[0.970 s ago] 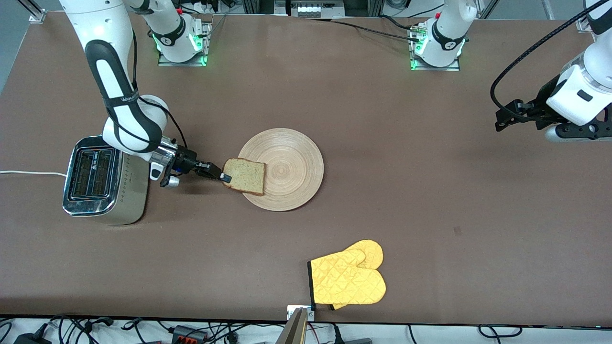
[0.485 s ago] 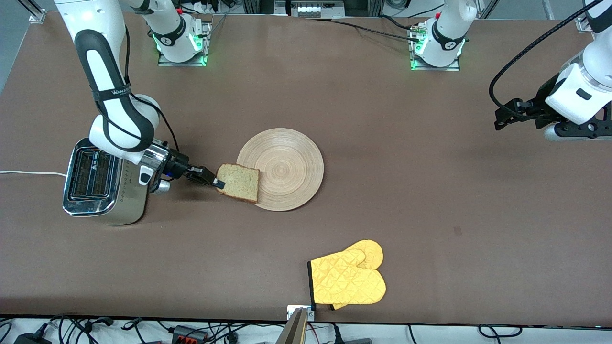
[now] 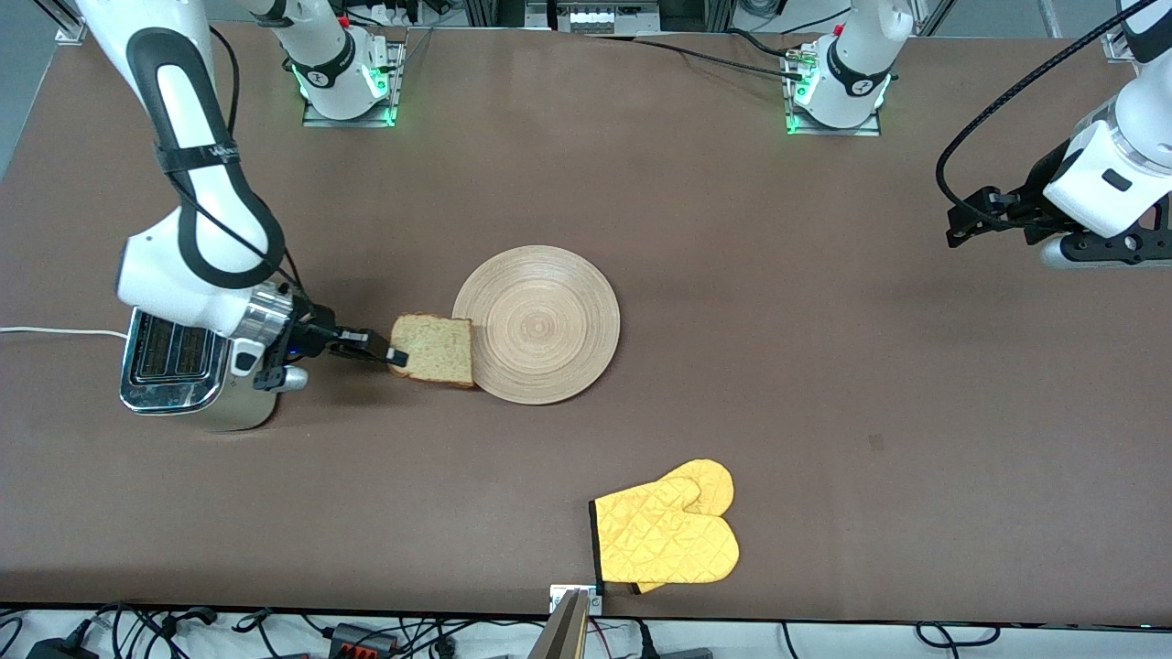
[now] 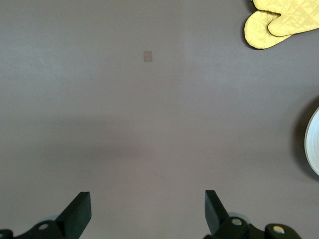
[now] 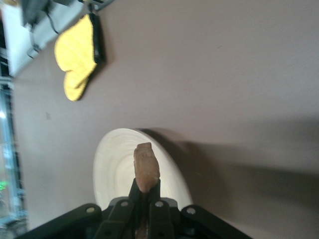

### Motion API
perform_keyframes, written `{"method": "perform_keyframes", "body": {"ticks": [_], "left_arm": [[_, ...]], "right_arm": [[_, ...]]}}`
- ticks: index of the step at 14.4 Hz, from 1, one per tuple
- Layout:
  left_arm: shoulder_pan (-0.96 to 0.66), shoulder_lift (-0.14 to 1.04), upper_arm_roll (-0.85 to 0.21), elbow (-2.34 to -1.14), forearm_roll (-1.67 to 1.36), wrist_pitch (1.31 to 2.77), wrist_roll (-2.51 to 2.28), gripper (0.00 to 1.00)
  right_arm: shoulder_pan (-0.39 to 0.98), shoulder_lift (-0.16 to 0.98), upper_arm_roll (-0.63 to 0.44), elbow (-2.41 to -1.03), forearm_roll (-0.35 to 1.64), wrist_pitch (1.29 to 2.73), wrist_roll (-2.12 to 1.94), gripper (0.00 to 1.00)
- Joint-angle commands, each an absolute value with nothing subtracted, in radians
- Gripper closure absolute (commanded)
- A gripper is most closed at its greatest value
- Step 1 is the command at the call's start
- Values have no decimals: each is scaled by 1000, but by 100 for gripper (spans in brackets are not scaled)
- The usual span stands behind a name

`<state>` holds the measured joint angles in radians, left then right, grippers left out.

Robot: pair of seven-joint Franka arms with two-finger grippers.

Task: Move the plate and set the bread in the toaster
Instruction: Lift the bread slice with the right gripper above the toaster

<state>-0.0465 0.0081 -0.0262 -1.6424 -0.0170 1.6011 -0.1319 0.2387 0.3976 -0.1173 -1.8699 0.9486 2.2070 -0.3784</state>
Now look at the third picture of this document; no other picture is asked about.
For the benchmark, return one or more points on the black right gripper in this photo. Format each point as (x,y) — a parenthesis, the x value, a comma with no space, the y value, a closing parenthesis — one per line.
(311,333)

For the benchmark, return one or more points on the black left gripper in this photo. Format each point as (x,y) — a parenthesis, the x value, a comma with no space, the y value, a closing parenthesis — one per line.
(1033,207)

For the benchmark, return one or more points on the brown bread slice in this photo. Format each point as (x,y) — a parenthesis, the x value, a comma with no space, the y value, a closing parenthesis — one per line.
(435,350)

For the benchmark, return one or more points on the round wooden plate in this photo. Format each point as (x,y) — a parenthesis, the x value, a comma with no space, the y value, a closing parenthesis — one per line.
(540,320)

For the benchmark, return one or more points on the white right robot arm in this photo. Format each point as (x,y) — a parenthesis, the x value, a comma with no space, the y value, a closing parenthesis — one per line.
(188,101)

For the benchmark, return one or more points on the silver two-slot toaster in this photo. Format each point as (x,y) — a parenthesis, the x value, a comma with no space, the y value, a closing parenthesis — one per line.
(229,412)

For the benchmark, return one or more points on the black box red terminals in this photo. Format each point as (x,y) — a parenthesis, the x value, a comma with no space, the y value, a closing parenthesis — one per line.
(362,641)

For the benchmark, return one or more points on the yellow quilted oven mitt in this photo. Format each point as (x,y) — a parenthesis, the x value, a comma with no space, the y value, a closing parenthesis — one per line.
(659,540)
(714,485)

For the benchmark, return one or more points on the white power strip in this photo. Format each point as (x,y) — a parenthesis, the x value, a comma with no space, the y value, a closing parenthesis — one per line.
(595,18)

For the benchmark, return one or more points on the black power adapter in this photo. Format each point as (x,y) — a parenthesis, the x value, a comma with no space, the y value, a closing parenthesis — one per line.
(59,650)

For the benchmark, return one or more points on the metal table bracket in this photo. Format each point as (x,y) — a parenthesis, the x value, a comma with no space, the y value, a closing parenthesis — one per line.
(1117,50)
(560,597)
(66,35)

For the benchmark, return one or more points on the tan aluminium profile post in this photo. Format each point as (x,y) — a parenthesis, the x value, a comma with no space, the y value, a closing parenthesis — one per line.
(563,636)

